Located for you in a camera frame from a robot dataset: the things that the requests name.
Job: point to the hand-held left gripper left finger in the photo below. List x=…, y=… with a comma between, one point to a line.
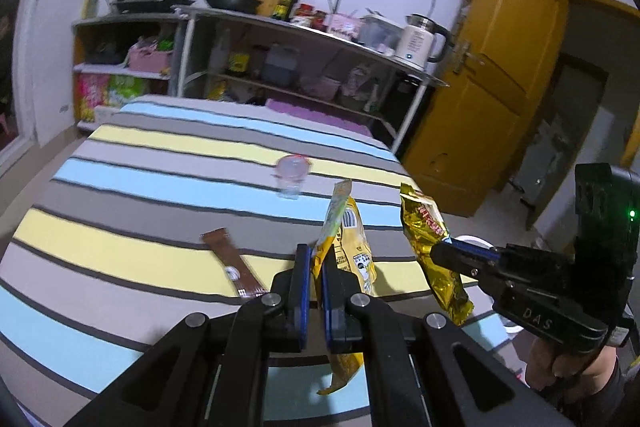
x=301, y=297

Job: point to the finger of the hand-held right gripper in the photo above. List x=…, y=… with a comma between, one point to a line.
x=457, y=262
x=475, y=248

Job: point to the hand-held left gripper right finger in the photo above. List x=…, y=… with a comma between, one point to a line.
x=328, y=307

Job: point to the white trash bin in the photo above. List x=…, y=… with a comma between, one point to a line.
x=472, y=239

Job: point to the gold snack packet red label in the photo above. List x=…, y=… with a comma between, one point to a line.
x=425, y=227

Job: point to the yellow snack packet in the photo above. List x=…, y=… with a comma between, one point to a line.
x=357, y=247

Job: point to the person's right hand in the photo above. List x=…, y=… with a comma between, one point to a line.
x=542, y=364

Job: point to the brown sachet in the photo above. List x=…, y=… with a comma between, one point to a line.
x=232, y=259

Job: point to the pale boxy appliance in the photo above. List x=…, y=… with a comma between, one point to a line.
x=540, y=167

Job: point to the clear plastic cup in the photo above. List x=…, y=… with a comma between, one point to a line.
x=291, y=172

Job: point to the yellow wooden door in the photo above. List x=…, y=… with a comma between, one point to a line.
x=475, y=107

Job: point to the purple lidded storage box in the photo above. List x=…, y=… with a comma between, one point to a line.
x=310, y=112

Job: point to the striped tablecloth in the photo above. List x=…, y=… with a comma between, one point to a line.
x=150, y=187

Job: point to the pink cup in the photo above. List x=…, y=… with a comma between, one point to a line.
x=321, y=87

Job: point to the white electric kettle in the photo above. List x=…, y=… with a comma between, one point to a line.
x=415, y=42

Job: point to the yellow oil bottle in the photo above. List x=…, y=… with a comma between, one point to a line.
x=216, y=91

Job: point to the dark plastic jug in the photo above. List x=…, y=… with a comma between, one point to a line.
x=281, y=67

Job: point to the clear plastic container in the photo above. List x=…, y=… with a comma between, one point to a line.
x=380, y=34

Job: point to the yellow label bottle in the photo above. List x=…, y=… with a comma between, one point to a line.
x=239, y=63

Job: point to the clear bottle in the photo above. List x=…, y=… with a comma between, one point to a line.
x=218, y=57

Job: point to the pink box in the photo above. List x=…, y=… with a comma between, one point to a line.
x=344, y=28

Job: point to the metal kitchen rack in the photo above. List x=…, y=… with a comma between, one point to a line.
x=300, y=27

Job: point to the green bag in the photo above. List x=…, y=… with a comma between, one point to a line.
x=122, y=91

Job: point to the red jar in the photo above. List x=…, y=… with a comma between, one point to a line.
x=302, y=16

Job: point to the chopsticks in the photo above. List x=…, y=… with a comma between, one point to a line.
x=334, y=3

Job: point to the pink basket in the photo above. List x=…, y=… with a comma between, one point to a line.
x=150, y=58

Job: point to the pink bag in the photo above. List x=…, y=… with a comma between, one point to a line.
x=91, y=97

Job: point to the white shelf unit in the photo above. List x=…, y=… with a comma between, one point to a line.
x=100, y=68

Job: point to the black induction cooker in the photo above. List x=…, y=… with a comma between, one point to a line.
x=150, y=4

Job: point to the yellow door frame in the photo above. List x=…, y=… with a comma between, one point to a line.
x=600, y=2

